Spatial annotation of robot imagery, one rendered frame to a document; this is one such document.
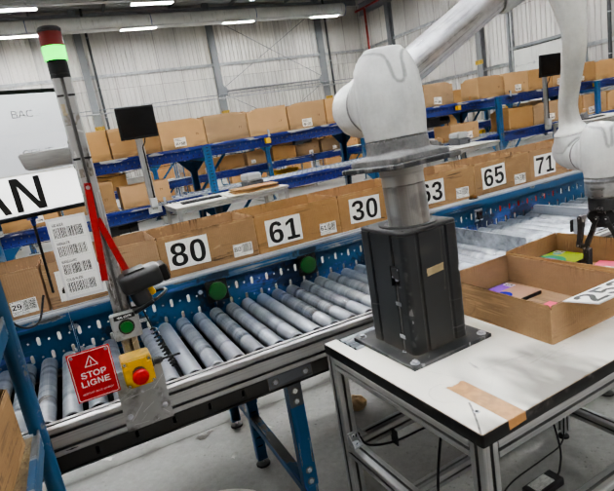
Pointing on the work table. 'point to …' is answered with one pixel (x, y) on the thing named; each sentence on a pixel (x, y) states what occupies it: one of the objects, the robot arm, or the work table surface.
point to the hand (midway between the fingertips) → (604, 262)
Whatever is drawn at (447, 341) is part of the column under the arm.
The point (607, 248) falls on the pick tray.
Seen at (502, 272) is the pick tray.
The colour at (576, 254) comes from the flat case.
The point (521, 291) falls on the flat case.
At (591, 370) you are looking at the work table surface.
